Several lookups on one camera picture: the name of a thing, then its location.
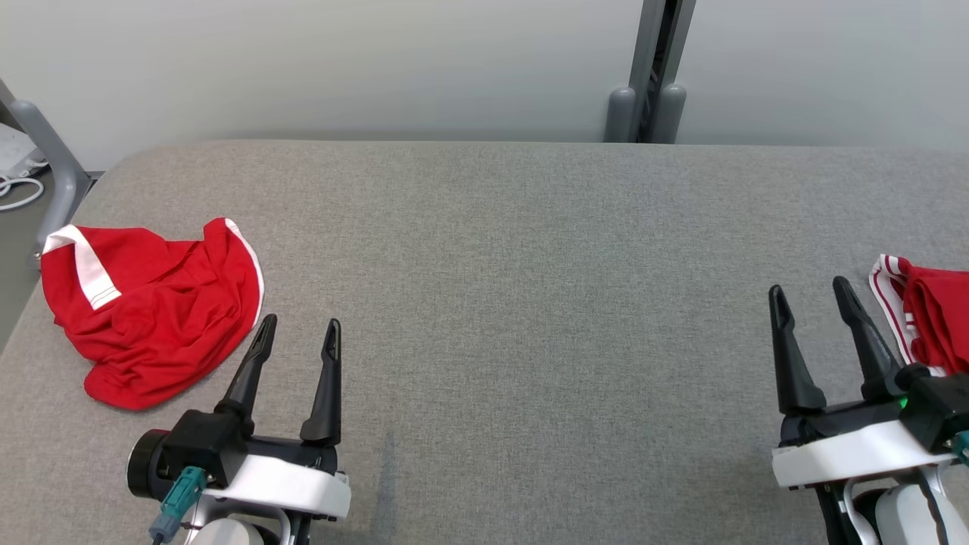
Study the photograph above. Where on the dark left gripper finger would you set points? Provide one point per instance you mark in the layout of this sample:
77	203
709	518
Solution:
327	409
242	393

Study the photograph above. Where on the white power strip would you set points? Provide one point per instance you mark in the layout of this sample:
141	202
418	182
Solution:
15	151

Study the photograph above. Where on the teal left camera connector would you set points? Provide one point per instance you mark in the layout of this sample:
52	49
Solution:
178	503

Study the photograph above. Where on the teal camera connector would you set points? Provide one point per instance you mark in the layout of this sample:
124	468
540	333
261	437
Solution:
963	446
178	503

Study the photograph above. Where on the grey cylinder post foot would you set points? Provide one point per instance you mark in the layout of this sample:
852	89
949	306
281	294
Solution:
670	117
619	117

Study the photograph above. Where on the grey metal frame leg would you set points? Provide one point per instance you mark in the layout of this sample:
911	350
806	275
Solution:
53	159

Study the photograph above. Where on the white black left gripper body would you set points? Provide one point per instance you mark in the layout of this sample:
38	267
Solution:
288	484

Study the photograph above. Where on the grey metal post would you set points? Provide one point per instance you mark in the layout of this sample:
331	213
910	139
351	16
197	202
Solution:
660	45

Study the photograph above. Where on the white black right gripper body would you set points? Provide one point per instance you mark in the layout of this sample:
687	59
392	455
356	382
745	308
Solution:
840	454

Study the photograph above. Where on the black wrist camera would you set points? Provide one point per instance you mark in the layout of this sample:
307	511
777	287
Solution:
939	409
197	450

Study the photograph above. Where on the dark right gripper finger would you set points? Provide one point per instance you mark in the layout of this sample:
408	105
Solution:
878	367
799	386

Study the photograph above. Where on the red jersey striped trim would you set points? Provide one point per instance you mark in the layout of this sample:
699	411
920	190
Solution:
939	318

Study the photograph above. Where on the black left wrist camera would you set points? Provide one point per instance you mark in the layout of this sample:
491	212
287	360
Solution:
197	450

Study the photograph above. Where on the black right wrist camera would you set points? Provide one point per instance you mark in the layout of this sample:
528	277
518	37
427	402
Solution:
939	409

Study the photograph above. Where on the red jersey plain white trim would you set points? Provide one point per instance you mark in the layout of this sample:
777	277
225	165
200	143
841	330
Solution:
151	318

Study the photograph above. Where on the teal right camera connector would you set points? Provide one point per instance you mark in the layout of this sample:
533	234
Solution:
963	446

